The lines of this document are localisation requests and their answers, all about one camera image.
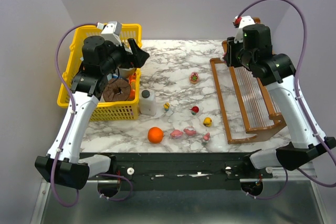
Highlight pink bear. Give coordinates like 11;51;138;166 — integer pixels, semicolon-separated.
189;72;199;84

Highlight white bottle black cap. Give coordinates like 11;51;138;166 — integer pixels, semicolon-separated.
139;89;156;116

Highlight yellow plastic basket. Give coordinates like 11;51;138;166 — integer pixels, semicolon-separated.
57;23;142;108

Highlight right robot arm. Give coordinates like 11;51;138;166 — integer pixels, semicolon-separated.
224;23;335;170

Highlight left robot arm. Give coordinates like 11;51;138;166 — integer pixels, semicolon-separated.
35;36;149;190

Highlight brown tiered wooden shelf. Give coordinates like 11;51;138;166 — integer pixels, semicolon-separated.
209;17;287;145

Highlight grey tape roll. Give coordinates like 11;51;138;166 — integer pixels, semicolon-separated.
118;68;136;78

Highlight orange bottle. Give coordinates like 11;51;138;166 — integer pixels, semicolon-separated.
128;73;137;101

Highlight brown tape roll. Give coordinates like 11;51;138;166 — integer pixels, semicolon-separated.
102;78;131;102

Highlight small minion toy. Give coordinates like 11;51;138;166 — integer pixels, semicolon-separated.
163;102;170;111

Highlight red hat figure toy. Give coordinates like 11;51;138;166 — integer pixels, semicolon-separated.
190;106;199;115

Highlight yellow duck toy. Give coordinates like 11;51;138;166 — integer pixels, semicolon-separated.
203;117;212;127

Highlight orange fruit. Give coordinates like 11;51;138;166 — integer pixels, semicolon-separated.
148;127;164;144

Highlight pink bunny figure toy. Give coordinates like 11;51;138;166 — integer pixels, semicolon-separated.
202;132;211;145

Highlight pink white toy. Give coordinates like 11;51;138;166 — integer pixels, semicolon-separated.
183;126;197;136

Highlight pink round toy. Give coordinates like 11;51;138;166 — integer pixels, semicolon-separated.
170;130;184;139

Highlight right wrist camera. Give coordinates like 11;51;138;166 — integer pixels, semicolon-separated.
233;16;256;43

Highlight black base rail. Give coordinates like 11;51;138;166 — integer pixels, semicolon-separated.
93;153;272;193

